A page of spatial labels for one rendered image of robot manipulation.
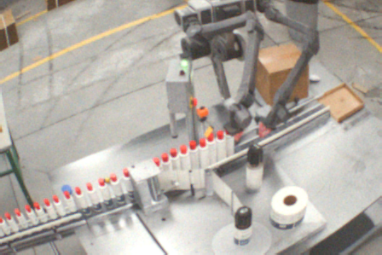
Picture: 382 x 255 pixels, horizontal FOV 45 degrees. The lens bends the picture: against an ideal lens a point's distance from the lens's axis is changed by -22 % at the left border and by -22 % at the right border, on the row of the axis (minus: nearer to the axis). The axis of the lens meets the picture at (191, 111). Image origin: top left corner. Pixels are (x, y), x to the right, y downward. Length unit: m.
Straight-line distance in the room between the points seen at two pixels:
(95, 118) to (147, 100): 0.50
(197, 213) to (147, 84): 2.42
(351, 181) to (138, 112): 2.40
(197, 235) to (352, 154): 1.09
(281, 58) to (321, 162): 0.71
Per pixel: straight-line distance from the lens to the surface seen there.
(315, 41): 2.93
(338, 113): 3.47
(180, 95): 2.69
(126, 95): 5.00
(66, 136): 4.75
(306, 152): 3.19
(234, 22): 2.85
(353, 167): 3.13
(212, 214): 2.82
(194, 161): 2.96
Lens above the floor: 3.08
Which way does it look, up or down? 41 degrees down
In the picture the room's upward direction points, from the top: 6 degrees counter-clockwise
